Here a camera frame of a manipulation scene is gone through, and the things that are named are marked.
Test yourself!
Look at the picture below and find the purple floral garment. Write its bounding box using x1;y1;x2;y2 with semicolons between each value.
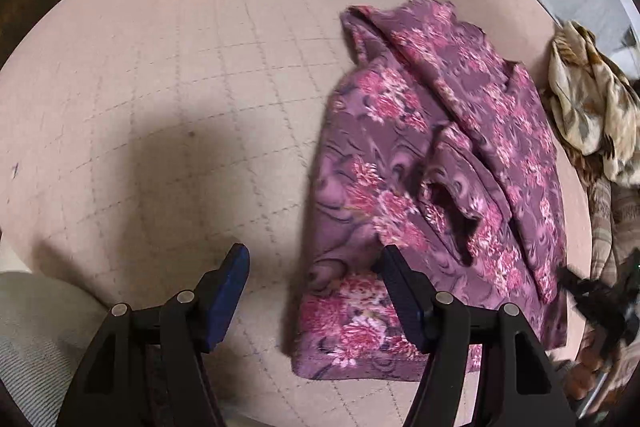
292;0;567;381

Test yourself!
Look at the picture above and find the striped brown blanket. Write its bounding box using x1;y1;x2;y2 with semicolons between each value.
567;150;639;411

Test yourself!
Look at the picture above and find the beige patterned cloth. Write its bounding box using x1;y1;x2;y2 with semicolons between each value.
540;20;639;187

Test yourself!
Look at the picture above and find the pink quilted bedspread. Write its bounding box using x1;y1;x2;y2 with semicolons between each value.
1;0;591;426

